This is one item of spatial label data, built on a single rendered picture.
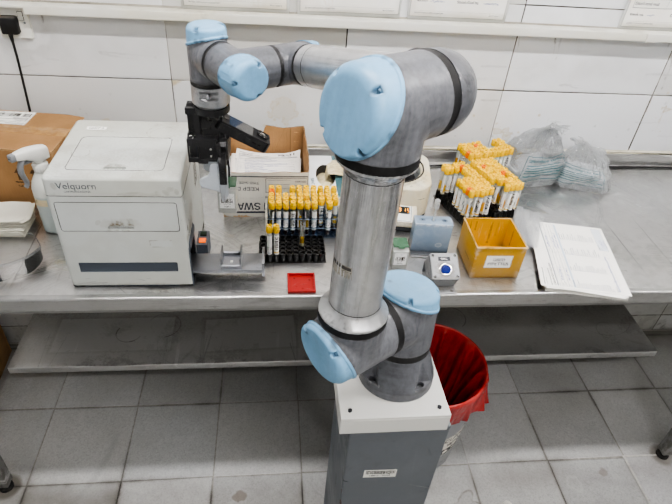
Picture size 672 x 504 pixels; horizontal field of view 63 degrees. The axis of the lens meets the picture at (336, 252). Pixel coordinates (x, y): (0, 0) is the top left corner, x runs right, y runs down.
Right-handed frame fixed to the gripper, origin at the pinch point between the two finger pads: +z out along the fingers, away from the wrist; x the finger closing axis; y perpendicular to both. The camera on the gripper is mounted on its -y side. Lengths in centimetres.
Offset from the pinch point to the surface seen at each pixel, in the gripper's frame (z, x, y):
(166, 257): 15.6, 4.8, 14.3
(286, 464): 112, 0, -14
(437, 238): 19, -9, -53
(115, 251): 13.8, 5.1, 25.3
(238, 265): 19.6, 2.8, -1.7
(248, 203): 20.1, -25.0, -2.5
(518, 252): 16, 1, -71
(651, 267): 25, -4, -113
